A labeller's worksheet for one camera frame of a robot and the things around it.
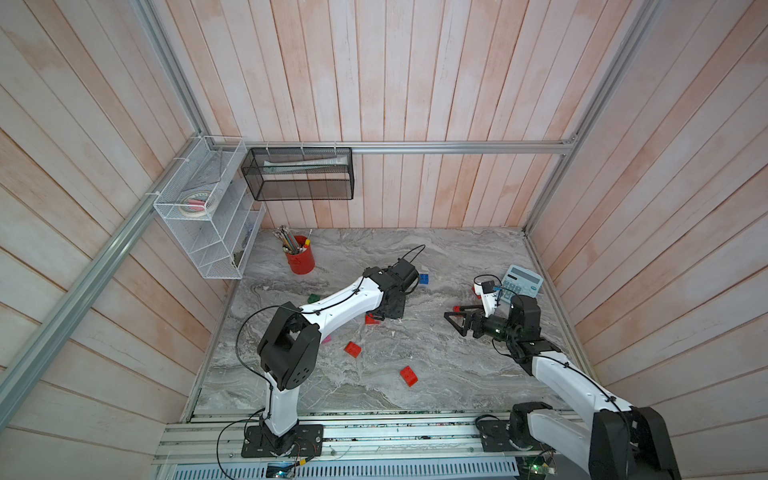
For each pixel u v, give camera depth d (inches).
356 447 28.9
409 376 32.8
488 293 29.4
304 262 41.0
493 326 29.2
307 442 28.8
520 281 40.0
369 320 37.3
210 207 28.6
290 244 39.0
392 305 30.5
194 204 28.7
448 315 30.8
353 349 34.7
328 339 35.6
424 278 41.0
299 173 41.7
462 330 28.9
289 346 18.7
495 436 28.8
